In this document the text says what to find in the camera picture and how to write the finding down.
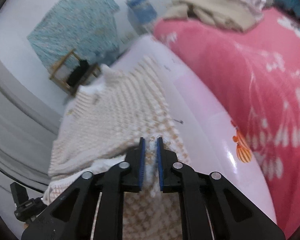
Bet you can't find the teal patterned hanging cloth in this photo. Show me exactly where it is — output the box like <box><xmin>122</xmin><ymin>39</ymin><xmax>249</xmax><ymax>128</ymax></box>
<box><xmin>27</xmin><ymin>0</ymin><xmax>119</xmax><ymax>69</ymax></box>

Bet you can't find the black item on chair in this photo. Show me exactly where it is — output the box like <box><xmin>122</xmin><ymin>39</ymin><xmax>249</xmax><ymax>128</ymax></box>
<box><xmin>66</xmin><ymin>60</ymin><xmax>90</xmax><ymax>87</ymax></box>

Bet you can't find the wooden chair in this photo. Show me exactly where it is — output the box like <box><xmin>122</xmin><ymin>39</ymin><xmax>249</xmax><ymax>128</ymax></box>
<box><xmin>49</xmin><ymin>49</ymin><xmax>101</xmax><ymax>96</ymax></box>

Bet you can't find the beige white knitted sweater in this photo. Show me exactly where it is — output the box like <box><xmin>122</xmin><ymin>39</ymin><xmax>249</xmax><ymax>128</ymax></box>
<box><xmin>43</xmin><ymin>57</ymin><xmax>190</xmax><ymax>239</ymax></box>

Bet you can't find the pink floral blanket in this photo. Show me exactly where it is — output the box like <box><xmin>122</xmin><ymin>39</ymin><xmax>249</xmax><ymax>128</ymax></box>
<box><xmin>154</xmin><ymin>8</ymin><xmax>300</xmax><ymax>239</ymax></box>

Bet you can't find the grey window curtain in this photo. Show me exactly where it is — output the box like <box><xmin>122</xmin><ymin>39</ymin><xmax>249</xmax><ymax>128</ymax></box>
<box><xmin>0</xmin><ymin>61</ymin><xmax>59</xmax><ymax>191</ymax></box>

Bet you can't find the lilac balloon print bedsheet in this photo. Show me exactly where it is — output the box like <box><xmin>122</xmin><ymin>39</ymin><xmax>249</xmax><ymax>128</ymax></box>
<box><xmin>111</xmin><ymin>35</ymin><xmax>276</xmax><ymax>221</ymax></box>

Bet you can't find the beige folded garment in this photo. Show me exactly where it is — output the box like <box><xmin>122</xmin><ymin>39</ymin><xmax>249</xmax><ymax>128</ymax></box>
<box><xmin>162</xmin><ymin>0</ymin><xmax>263</xmax><ymax>33</ymax></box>

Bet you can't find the blue water dispenser bottle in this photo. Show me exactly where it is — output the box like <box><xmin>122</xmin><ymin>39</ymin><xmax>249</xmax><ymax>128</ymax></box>
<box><xmin>126</xmin><ymin>0</ymin><xmax>158</xmax><ymax>35</ymax></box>

